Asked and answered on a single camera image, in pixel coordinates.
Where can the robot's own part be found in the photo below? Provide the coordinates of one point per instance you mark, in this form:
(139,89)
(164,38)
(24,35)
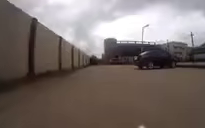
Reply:
(141,126)

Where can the building with round tower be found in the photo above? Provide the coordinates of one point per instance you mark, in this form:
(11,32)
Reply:
(123,50)

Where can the pole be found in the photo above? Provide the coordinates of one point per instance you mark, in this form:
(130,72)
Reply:
(192,39)

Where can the dark bush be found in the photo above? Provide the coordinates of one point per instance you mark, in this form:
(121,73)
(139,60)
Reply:
(93,60)

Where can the pale wall with dark posts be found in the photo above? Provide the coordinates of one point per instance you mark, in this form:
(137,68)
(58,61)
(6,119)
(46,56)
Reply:
(10,46)

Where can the brown dirt road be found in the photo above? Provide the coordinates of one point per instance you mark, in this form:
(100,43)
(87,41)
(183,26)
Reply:
(116,96)

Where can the street lamp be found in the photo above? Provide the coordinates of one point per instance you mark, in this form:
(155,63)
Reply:
(142,36)

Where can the dark car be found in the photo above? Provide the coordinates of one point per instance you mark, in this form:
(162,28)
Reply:
(155,59)

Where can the raised kerb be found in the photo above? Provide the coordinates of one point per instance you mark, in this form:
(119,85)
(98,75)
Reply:
(196,64)

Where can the white building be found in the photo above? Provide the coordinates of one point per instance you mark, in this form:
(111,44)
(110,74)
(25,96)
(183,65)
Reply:
(178,50)

